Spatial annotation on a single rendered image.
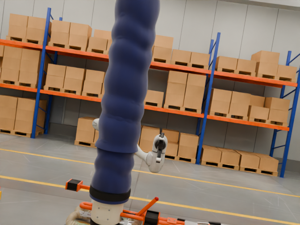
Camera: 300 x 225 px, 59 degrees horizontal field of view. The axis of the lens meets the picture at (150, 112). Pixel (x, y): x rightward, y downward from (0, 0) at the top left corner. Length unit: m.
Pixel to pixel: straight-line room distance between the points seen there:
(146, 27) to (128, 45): 0.13
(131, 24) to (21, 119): 8.50
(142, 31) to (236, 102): 7.66
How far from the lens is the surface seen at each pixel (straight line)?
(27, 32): 9.75
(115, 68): 1.37
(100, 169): 1.44
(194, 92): 8.63
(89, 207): 1.59
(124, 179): 1.45
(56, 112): 10.50
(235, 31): 10.49
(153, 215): 1.57
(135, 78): 1.35
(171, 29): 10.16
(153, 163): 1.99
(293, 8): 3.52
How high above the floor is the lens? 1.90
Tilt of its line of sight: 3 degrees down
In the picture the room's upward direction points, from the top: 9 degrees clockwise
